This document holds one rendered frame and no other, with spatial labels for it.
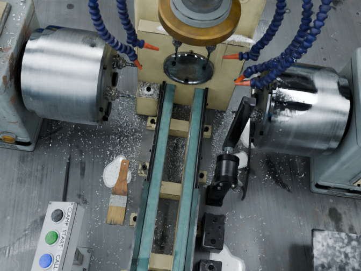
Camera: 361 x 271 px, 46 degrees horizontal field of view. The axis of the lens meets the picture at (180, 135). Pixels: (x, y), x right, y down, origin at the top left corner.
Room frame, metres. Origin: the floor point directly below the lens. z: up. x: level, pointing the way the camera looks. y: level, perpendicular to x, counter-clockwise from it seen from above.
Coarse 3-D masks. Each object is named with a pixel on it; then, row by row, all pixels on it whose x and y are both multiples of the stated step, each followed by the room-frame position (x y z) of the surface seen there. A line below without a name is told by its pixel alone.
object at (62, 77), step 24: (48, 48) 0.58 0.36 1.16; (72, 48) 0.60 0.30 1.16; (96, 48) 0.61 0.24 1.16; (24, 72) 0.53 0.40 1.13; (48, 72) 0.53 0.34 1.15; (72, 72) 0.54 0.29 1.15; (96, 72) 0.55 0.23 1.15; (24, 96) 0.49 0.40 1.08; (48, 96) 0.49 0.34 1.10; (72, 96) 0.50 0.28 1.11; (96, 96) 0.50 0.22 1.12; (72, 120) 0.48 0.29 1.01; (96, 120) 0.48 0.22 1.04
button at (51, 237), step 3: (51, 231) 0.17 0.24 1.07; (54, 231) 0.18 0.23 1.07; (48, 234) 0.17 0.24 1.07; (51, 234) 0.17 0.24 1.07; (54, 234) 0.17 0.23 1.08; (45, 237) 0.16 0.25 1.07; (48, 237) 0.16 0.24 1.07; (51, 237) 0.16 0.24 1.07; (54, 237) 0.16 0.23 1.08; (57, 237) 0.16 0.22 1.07; (45, 240) 0.15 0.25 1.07; (48, 240) 0.15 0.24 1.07; (51, 240) 0.16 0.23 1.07; (54, 240) 0.16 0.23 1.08; (48, 243) 0.15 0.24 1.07; (51, 243) 0.15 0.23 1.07
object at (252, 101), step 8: (240, 104) 0.49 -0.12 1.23; (248, 104) 0.48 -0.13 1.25; (240, 112) 0.48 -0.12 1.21; (248, 112) 0.48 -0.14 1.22; (240, 120) 0.48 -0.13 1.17; (232, 128) 0.48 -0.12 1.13; (240, 128) 0.48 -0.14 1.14; (232, 136) 0.48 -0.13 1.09; (240, 136) 0.48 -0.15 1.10; (224, 144) 0.49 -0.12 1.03; (232, 144) 0.48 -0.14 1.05
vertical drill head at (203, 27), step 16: (160, 0) 0.64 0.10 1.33; (176, 0) 0.63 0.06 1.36; (192, 0) 0.61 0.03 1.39; (208, 0) 0.61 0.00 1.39; (224, 0) 0.66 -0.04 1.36; (160, 16) 0.61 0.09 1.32; (176, 16) 0.61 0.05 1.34; (192, 16) 0.60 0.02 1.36; (208, 16) 0.60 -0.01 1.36; (224, 16) 0.62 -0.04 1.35; (240, 16) 0.64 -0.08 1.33; (176, 32) 0.57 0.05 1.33; (192, 32) 0.57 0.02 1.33; (208, 32) 0.58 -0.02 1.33; (224, 32) 0.59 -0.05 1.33; (176, 48) 0.60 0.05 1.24; (208, 48) 0.60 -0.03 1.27
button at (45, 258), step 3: (42, 255) 0.12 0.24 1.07; (45, 255) 0.12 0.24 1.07; (48, 255) 0.12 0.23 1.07; (42, 258) 0.12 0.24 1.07; (45, 258) 0.12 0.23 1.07; (48, 258) 0.12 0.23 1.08; (51, 258) 0.12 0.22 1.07; (39, 261) 0.11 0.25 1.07; (42, 261) 0.11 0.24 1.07; (45, 261) 0.11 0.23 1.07; (48, 261) 0.11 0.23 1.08; (51, 261) 0.11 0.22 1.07; (39, 264) 0.10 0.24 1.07; (42, 264) 0.10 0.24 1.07; (45, 264) 0.10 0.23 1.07; (48, 264) 0.11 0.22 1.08; (42, 267) 0.10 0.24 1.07; (45, 267) 0.10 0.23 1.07
